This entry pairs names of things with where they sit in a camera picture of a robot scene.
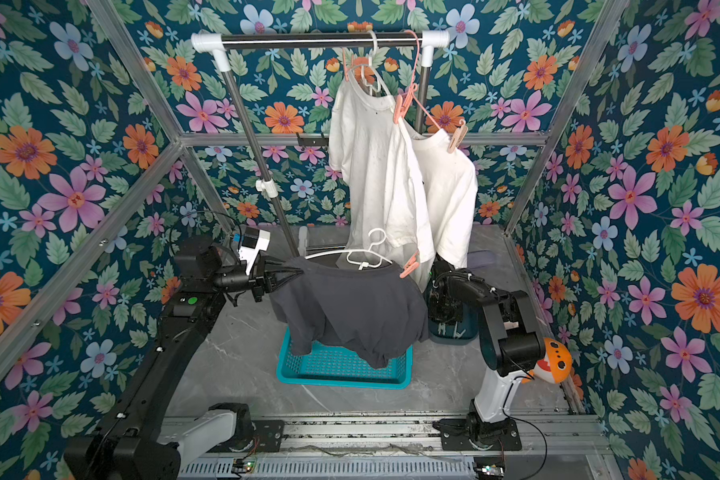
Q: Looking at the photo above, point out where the black wall hook rail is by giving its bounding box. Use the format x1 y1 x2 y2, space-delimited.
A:
296 133 329 148

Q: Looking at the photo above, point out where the pink clothespin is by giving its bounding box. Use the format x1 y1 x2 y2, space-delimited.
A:
341 48 354 82
393 83 418 124
399 252 420 279

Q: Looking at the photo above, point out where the beige clothespin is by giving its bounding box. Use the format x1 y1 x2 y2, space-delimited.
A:
447 119 468 153

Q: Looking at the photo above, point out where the white steel clothes rack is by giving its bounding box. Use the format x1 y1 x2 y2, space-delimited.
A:
191 31 415 256

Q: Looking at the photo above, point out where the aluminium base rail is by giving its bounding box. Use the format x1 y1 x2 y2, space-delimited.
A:
179 411 622 479

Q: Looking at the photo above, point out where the plain white t-shirt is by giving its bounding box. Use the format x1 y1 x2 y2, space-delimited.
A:
329 77 435 290

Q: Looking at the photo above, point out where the white plastic hanger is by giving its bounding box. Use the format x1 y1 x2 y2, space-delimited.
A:
340 30 393 97
305 228 394 271

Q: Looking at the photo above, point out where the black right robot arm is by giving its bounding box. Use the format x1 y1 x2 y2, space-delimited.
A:
427 258 546 451

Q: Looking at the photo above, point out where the teal clothespin tray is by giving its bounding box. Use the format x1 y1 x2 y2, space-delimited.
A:
424 278 478 345

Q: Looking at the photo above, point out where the teal laundry basket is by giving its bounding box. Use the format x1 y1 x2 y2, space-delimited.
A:
277 329 413 390

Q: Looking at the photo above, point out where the white printed t-shirt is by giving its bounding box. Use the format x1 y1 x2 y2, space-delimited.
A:
410 131 478 269

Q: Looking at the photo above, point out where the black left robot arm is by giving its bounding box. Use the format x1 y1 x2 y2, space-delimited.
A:
63 226 298 479

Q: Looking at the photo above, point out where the pink wire hanger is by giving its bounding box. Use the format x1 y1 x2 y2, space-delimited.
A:
406 30 451 130

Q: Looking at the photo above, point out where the orange plush toy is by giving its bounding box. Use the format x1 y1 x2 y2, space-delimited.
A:
521 338 573 384

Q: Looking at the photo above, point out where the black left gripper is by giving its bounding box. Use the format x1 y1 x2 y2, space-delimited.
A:
205 255 299 307

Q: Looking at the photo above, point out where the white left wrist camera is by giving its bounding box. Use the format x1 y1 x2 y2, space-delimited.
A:
238 226 271 275

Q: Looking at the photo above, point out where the dark grey t-shirt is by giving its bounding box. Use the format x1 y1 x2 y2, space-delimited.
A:
269 257 429 369

